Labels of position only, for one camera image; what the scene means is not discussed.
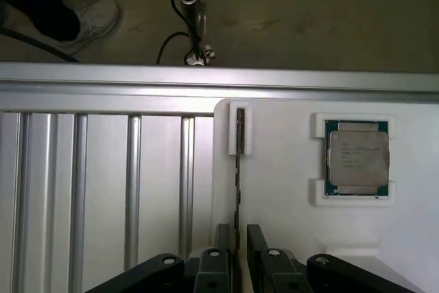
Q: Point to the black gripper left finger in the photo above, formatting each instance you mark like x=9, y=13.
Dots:
x=211, y=272

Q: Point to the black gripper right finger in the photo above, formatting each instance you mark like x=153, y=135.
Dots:
x=274, y=272

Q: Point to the white parts rack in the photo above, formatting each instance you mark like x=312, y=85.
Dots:
x=281, y=186

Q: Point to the silver CPU chip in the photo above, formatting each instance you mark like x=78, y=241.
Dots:
x=358, y=159

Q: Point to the white sneaker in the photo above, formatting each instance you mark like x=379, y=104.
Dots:
x=99, y=18

